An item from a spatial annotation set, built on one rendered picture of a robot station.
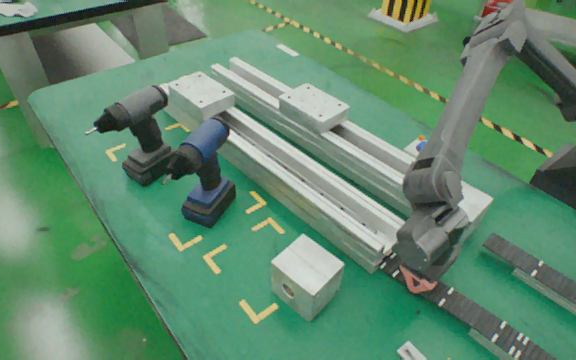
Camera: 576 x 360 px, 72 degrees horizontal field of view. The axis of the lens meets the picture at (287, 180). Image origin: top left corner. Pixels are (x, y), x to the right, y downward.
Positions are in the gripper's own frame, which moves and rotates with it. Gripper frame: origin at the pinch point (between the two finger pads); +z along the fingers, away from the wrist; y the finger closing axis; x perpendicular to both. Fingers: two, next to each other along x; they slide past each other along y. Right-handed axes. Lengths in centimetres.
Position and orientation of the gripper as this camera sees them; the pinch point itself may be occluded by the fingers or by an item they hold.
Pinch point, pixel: (420, 280)
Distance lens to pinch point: 85.1
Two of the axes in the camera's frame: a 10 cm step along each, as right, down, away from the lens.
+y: -7.1, 4.6, -5.2
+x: 7.0, 5.0, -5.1
